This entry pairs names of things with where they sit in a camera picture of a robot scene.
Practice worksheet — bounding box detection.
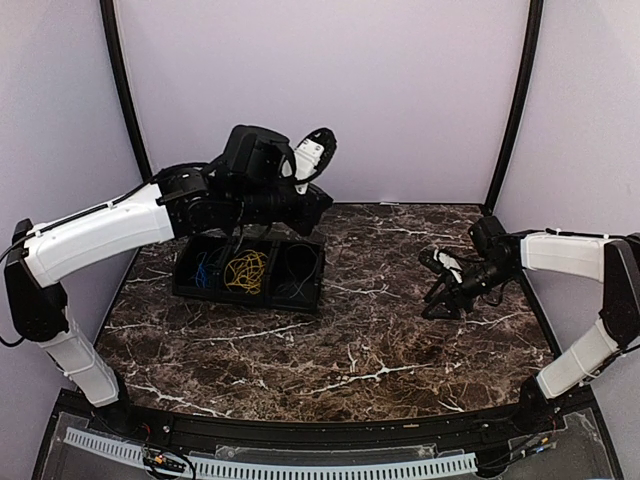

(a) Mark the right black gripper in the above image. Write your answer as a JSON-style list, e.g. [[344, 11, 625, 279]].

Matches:
[[422, 258, 516, 320]]

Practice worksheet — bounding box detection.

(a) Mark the black three-compartment bin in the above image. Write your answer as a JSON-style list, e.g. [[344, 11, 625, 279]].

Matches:
[[172, 235, 325, 313]]

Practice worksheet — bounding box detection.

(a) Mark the yellow cable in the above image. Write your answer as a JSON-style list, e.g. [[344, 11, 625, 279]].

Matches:
[[223, 249, 270, 295]]

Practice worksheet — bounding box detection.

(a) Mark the blue cable bundle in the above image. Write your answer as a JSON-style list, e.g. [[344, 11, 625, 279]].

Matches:
[[191, 251, 217, 291]]

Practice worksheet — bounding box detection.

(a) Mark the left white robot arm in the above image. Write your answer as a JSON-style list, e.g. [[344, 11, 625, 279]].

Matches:
[[2, 125, 337, 436]]

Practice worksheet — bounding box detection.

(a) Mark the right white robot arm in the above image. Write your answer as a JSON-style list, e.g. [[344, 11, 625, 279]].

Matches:
[[419, 216, 639, 434]]

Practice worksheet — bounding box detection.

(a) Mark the grey cable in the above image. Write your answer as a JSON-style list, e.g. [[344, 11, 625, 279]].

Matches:
[[275, 242, 321, 299]]

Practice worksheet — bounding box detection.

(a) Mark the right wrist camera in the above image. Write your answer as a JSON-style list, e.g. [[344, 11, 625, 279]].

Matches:
[[418, 248, 463, 285]]

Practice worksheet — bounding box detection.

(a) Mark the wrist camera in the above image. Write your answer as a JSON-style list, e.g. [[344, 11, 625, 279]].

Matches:
[[418, 248, 463, 285], [280, 127, 337, 195]]

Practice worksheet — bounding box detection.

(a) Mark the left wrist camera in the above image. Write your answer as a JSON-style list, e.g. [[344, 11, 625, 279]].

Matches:
[[280, 127, 337, 195]]

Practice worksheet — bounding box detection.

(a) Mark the black front rail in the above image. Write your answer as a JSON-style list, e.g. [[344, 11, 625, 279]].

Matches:
[[94, 406, 520, 449]]

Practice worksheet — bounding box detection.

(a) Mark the left black frame post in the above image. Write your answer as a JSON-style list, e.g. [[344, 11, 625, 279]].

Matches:
[[99, 0, 153, 199]]

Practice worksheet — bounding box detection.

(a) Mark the black frame post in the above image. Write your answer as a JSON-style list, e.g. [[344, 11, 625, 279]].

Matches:
[[482, 0, 544, 215], [99, 0, 153, 199]]

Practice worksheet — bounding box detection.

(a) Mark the white slotted cable duct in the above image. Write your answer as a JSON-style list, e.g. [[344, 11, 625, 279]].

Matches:
[[64, 427, 477, 479]]

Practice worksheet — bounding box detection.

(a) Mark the right black frame post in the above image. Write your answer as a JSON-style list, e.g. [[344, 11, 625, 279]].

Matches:
[[482, 0, 544, 215]]

